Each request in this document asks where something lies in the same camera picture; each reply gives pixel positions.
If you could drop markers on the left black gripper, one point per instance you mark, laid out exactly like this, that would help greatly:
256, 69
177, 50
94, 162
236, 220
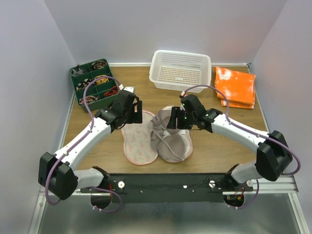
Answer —
137, 117

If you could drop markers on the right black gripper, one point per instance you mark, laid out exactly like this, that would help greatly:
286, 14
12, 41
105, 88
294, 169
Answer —
176, 112

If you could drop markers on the taupe bra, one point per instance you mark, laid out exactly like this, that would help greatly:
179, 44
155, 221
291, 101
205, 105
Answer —
172, 145

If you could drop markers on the green compartment tray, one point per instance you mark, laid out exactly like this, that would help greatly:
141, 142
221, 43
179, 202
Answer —
105, 87

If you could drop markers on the pink floral laundry bag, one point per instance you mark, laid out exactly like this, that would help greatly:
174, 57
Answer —
137, 143

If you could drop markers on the white plastic basket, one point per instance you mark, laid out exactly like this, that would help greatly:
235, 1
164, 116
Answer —
174, 70

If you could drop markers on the orange white cloth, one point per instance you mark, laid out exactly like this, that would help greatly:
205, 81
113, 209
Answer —
237, 88

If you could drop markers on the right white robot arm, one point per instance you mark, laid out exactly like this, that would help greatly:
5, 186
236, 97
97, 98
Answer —
272, 156

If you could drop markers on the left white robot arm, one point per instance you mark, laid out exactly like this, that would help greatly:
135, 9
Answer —
58, 171

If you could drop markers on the black floral scrunchie bottom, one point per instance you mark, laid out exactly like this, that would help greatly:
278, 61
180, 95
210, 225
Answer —
88, 99

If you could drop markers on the black floral scrunchie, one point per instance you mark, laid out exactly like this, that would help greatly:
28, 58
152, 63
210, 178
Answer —
88, 99
100, 64

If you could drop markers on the black floral scrunchie top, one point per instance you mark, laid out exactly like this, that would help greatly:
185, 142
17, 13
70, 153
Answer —
100, 64

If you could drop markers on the black white dotted scrunchie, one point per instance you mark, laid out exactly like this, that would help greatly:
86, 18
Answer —
82, 85

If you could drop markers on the grey item in tray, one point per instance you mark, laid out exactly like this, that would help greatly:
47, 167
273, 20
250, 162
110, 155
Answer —
76, 71

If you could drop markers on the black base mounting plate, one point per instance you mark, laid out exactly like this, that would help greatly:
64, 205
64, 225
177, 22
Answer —
161, 188

